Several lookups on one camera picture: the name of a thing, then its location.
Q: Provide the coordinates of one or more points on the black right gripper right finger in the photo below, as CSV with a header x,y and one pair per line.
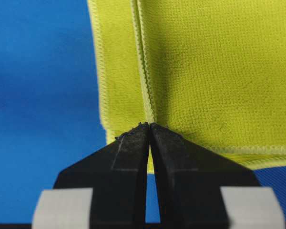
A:
x,y
199,189

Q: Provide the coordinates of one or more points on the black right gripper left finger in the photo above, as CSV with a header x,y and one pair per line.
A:
x,y
106,190

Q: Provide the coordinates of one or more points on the yellow-green microfiber towel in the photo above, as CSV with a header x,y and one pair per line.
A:
x,y
213,71

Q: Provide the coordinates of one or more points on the blue table cloth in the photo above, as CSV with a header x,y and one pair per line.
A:
x,y
49,101

